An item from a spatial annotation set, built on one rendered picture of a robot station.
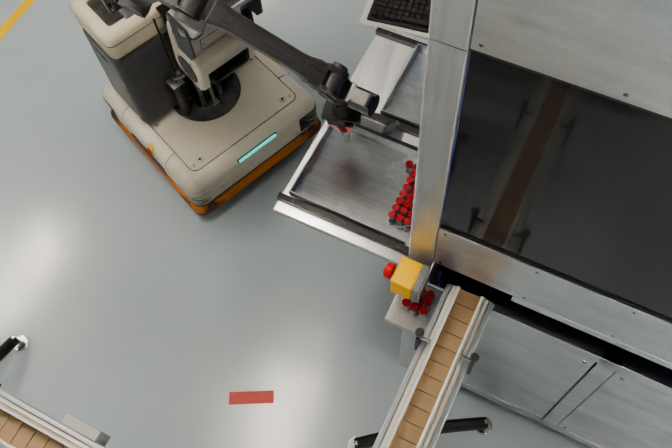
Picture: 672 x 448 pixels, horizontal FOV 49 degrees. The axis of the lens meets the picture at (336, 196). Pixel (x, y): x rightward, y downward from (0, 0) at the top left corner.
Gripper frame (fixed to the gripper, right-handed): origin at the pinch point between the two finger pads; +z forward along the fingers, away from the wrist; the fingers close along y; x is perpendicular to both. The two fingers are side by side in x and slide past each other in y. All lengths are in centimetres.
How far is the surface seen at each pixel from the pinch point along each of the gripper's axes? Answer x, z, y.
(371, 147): 1.3, 9.0, 6.4
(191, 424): -69, 96, -47
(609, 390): -45, 34, 79
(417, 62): 32.8, 8.9, 13.3
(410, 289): -43, -4, 26
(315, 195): -16.7, 8.8, -5.1
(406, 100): 18.8, 9.1, 12.8
